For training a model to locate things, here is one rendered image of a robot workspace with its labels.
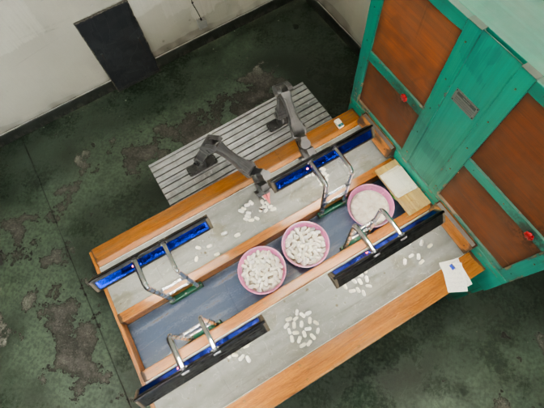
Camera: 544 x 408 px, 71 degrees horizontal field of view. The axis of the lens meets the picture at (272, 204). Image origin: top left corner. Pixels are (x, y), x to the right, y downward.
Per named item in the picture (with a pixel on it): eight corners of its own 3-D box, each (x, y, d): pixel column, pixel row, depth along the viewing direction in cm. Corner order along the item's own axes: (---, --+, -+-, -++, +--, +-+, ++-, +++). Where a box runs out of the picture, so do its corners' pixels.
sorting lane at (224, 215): (100, 269, 217) (99, 268, 215) (362, 124, 242) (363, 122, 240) (119, 316, 206) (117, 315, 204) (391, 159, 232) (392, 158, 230)
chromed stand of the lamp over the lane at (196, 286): (159, 275, 218) (126, 257, 177) (189, 258, 221) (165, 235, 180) (172, 304, 211) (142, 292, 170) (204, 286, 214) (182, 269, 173)
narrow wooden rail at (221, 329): (147, 371, 201) (139, 372, 191) (422, 205, 227) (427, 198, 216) (151, 381, 199) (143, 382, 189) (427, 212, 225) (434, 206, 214)
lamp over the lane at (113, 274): (92, 278, 182) (84, 275, 176) (206, 214, 191) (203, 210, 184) (98, 293, 179) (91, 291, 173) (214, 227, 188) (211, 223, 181)
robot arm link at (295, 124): (307, 131, 212) (289, 77, 207) (292, 136, 211) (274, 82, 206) (303, 132, 224) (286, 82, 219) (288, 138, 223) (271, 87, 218)
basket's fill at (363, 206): (342, 204, 227) (342, 201, 222) (372, 186, 230) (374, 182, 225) (363, 235, 219) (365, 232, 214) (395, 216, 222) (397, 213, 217)
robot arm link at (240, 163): (257, 163, 212) (213, 130, 200) (250, 177, 209) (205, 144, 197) (248, 167, 223) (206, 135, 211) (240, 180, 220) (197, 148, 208)
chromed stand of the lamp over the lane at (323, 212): (302, 194, 232) (303, 159, 190) (329, 179, 234) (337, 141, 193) (319, 219, 225) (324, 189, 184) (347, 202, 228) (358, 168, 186)
